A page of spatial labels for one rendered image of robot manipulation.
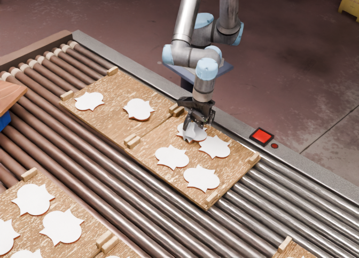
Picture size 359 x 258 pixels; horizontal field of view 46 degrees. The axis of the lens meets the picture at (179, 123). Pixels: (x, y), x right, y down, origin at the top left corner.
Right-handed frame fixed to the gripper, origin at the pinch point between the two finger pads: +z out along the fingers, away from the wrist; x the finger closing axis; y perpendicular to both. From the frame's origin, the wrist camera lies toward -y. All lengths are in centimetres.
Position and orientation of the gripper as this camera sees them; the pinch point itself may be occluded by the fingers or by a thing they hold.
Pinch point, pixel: (191, 131)
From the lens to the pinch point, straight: 173.0
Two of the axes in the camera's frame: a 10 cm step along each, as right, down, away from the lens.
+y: 7.4, 5.1, -4.3
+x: 6.6, -4.7, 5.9
